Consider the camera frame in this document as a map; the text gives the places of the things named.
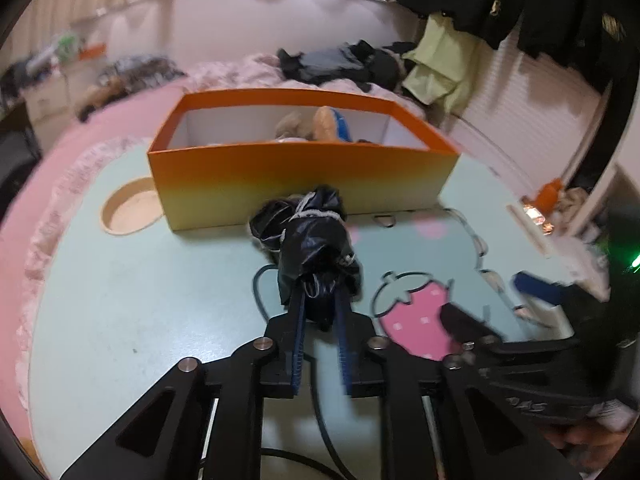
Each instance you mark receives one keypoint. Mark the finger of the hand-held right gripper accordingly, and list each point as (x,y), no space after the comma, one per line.
(462,324)
(537,286)

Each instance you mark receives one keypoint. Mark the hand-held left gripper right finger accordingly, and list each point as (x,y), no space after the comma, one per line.
(344,350)

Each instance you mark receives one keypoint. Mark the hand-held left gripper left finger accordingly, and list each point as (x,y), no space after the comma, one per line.
(298,340)

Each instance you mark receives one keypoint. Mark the black lace-trimmed garment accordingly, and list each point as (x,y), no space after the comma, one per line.
(310,245)

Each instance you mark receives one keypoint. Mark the orange cardboard box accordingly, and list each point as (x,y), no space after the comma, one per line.
(300,180)

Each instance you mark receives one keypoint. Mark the beige fluffy plush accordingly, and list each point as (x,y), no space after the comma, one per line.
(292,127)

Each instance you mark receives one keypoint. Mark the beige cloth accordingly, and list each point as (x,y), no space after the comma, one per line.
(575,207)

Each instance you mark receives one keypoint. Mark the orange bottle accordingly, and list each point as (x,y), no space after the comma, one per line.
(547,195)

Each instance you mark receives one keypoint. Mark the white slatted panel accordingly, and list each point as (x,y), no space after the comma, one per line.
(525,110)

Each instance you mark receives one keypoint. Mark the light green hanging garment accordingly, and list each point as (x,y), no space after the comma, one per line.
(435,60)

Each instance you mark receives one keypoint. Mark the pile of dark clothes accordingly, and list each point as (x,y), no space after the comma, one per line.
(340,60)

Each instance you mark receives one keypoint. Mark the patterned grey clothes pile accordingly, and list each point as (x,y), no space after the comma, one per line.
(140,67)

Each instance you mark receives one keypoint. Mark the tan garment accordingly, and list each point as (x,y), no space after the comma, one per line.
(100,95)

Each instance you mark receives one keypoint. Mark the white padded headboard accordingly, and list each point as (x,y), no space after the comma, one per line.
(225,25)

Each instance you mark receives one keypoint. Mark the white nightstand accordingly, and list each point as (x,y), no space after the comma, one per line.
(50,95)

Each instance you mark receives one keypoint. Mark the small orange box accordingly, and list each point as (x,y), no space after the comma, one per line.
(93,51)

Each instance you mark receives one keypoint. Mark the pile of assorted clutter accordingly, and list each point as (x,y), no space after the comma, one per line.
(30,72)

